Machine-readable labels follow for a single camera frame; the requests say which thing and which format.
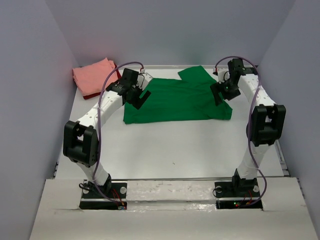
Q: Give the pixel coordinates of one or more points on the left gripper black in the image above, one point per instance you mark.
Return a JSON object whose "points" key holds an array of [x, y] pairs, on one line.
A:
{"points": [[137, 102]]}

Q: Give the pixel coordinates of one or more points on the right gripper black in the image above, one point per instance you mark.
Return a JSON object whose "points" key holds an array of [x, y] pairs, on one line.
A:
{"points": [[216, 88]]}

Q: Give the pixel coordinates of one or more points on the green t shirt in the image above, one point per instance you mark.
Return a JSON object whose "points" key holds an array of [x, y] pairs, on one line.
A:
{"points": [[186, 99]]}

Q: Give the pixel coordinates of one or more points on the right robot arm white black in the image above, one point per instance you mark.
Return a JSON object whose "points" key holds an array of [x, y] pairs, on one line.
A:
{"points": [[264, 127]]}

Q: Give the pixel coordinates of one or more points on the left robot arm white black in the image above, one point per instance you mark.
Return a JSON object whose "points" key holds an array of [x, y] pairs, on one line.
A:
{"points": [[82, 139]]}

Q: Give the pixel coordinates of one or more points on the dark red folded t shirt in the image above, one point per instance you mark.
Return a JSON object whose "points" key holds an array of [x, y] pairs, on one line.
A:
{"points": [[98, 93]]}

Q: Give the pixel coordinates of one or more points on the pink folded t shirt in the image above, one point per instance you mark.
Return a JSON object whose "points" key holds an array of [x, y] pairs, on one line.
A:
{"points": [[90, 79]]}

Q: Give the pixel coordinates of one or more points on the white cardboard front cover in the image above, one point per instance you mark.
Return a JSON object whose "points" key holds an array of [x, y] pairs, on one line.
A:
{"points": [[173, 210]]}

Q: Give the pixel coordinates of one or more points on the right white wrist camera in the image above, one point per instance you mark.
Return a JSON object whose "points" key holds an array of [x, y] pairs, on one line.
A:
{"points": [[222, 74]]}

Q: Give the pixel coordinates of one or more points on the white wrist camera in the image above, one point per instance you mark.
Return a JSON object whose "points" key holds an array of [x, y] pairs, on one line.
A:
{"points": [[143, 80], [222, 74]]}

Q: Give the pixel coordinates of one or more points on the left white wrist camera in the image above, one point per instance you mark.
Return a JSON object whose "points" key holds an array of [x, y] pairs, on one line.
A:
{"points": [[143, 80]]}

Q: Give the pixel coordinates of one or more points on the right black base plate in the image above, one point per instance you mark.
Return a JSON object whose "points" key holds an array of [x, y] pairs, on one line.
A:
{"points": [[229, 197]]}

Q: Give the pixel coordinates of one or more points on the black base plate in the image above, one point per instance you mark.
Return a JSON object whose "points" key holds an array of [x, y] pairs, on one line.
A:
{"points": [[91, 199], [229, 197]]}

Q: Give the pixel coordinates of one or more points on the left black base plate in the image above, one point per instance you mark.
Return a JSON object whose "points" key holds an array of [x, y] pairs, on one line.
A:
{"points": [[91, 199]]}

